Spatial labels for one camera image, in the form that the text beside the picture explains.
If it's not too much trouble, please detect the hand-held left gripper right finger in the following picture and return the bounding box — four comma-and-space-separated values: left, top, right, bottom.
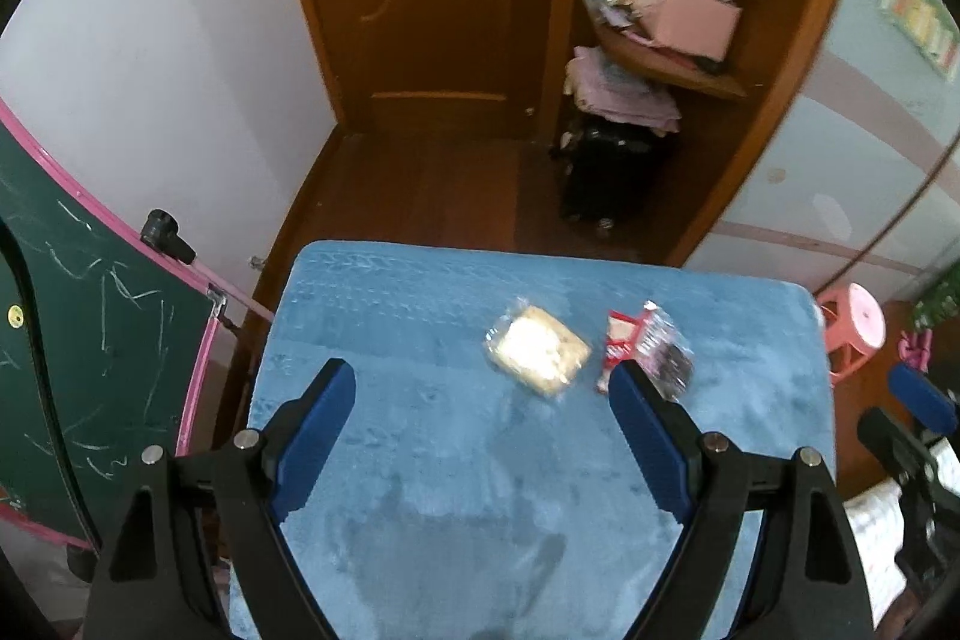
607, 359, 878, 640

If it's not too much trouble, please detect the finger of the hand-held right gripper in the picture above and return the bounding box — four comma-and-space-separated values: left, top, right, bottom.
857, 407, 938, 485
889, 362, 959, 436

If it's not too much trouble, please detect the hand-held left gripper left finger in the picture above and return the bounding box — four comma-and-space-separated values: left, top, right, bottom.
86, 357, 357, 640

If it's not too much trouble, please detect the red dark snack packet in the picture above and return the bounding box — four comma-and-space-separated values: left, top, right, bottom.
596, 301, 696, 401

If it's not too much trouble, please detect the yellow cake packet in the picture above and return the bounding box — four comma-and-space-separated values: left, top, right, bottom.
484, 302, 593, 397

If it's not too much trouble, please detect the pink toy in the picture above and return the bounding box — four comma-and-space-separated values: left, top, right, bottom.
898, 329, 935, 371

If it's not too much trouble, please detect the green bag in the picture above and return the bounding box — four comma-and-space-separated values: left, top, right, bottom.
907, 280, 960, 330

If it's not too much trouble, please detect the pink plastic stool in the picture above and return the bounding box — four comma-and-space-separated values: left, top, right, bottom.
816, 282, 887, 386

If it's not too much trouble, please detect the blue plush blanket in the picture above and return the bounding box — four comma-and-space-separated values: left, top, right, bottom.
225, 240, 837, 640

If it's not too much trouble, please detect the black easel knob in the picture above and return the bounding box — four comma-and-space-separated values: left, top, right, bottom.
142, 209, 197, 265

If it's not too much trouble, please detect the floral sliding wardrobe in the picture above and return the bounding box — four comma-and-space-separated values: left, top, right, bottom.
686, 0, 960, 311

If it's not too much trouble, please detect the black suitcase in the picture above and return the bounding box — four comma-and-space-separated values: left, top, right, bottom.
559, 111, 676, 229

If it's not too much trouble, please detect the wooden shelf unit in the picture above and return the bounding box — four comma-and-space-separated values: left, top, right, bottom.
551, 0, 863, 270

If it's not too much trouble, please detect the pink folded cloth stack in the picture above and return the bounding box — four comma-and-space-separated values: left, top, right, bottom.
564, 47, 682, 133

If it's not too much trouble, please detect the green chalkboard pink frame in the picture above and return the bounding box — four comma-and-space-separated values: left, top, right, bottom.
0, 100, 226, 551

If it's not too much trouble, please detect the black cable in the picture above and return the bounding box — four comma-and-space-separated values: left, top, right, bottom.
0, 227, 98, 551

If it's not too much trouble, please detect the wall poster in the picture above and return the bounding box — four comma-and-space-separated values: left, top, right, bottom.
877, 0, 960, 82

